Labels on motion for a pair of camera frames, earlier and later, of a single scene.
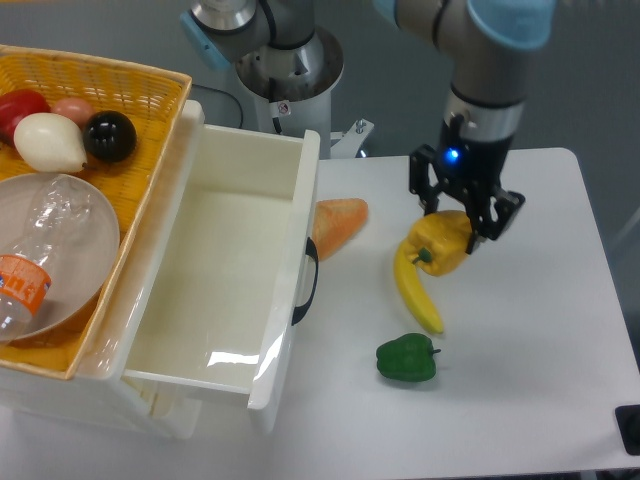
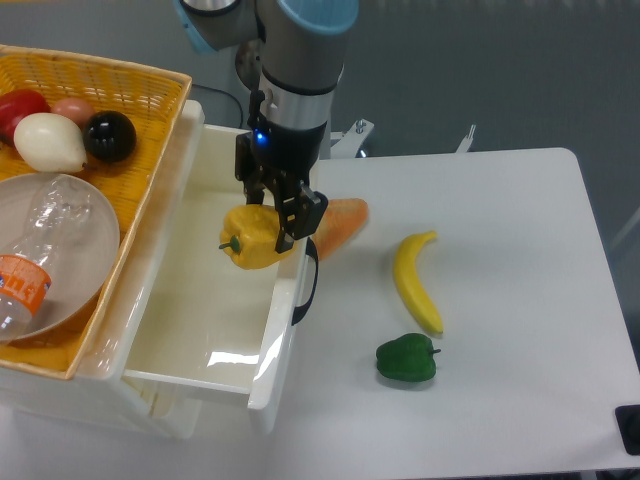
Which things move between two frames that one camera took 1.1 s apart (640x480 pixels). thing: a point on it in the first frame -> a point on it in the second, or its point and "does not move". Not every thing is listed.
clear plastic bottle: (59, 213) does not move
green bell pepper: (410, 358) does not move
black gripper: (472, 167) -> (265, 151)
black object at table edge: (628, 421) does not move
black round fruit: (109, 136) does not move
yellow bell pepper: (437, 242) -> (252, 232)
